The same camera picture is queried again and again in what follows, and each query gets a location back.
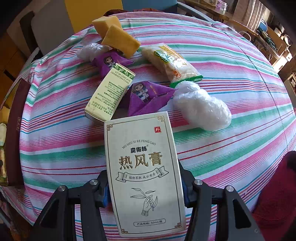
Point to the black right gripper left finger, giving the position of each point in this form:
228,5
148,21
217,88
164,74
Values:
57,219

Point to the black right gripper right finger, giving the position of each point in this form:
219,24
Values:
234,220

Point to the white ointment box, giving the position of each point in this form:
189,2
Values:
144,176

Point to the white plastic roll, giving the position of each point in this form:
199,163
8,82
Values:
90,51
200,109

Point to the small green white box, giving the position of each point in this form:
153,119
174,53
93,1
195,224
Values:
106,98

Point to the purple snack packet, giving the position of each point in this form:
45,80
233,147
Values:
146,97
107,60

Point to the weidan bread packet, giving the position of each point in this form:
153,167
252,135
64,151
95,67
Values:
170,63

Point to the yellow sponge block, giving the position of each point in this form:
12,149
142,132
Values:
119,39
103,24

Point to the gold storage box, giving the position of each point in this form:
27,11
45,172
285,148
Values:
11,116

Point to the cluttered wooden shelf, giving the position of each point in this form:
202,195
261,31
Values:
276,45

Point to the grey yellow blue chair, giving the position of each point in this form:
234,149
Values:
59,20

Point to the black rolled mat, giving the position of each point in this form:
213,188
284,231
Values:
26,27

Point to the patterned curtain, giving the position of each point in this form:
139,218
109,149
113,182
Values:
249,13

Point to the wooden desk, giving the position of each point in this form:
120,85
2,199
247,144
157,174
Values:
222,16

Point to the dark red cloth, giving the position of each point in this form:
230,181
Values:
115,11

